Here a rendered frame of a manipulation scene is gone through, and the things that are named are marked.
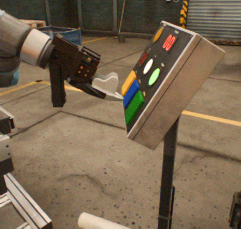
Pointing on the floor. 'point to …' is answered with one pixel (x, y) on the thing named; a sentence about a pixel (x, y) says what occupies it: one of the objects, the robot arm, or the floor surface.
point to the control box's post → (167, 174)
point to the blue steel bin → (72, 36)
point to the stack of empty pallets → (34, 23)
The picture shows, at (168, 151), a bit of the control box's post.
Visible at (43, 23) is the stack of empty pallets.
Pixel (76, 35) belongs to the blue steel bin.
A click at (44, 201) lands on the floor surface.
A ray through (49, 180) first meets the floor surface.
